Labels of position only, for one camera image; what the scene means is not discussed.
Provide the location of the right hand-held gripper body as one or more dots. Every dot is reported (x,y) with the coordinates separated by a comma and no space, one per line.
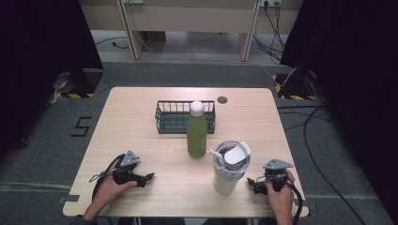
(277,164)

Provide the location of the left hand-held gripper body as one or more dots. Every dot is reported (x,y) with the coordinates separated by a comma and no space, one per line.
(129,159)

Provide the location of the white tumbler with straw lid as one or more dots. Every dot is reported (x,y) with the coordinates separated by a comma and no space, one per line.
(226,179)

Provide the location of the green bottle with white cap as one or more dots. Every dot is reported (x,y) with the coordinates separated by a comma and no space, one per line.
(197,137)

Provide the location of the person's right hand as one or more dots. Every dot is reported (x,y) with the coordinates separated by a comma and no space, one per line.
(281,201)

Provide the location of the person's left hand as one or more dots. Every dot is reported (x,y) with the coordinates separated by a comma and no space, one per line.
(106,190)

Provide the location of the grey tape piece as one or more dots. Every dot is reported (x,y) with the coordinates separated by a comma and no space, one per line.
(70,198)
(309,206)

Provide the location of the black stand base, hazard tape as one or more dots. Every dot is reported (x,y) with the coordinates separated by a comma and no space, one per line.
(79,86)
(295,90)

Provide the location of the black curtain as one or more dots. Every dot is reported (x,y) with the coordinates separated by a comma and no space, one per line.
(359,62)
(31,62)

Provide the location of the beige desk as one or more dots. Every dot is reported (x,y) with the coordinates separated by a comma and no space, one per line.
(187,18)

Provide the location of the white wall socket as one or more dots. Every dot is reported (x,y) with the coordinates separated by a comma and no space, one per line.
(134,1)
(270,2)

